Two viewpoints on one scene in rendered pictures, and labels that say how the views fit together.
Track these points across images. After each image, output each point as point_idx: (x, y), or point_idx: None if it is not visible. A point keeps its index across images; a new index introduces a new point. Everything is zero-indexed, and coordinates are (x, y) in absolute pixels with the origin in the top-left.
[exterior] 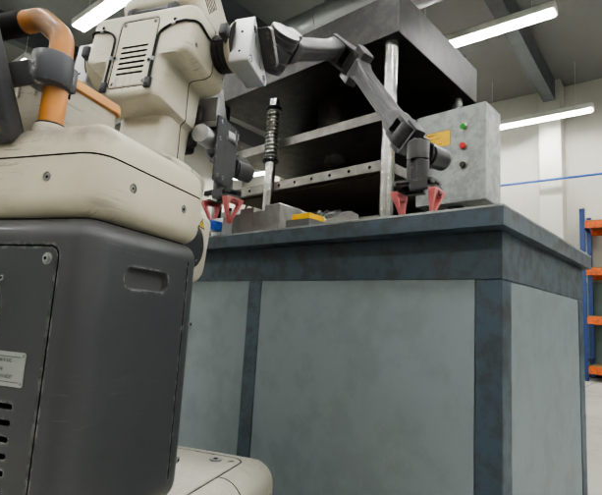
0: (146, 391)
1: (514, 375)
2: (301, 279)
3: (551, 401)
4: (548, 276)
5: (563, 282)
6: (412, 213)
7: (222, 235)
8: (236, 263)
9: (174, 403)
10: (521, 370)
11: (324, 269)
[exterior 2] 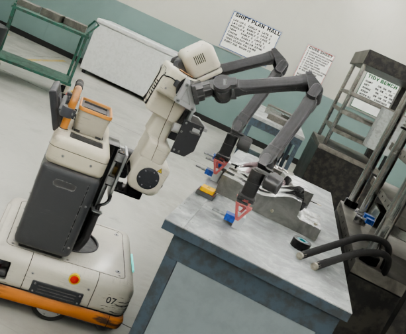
0: (57, 219)
1: (161, 304)
2: None
3: None
4: (244, 285)
5: (277, 303)
6: (177, 207)
7: (206, 179)
8: None
9: (71, 228)
10: (173, 309)
11: None
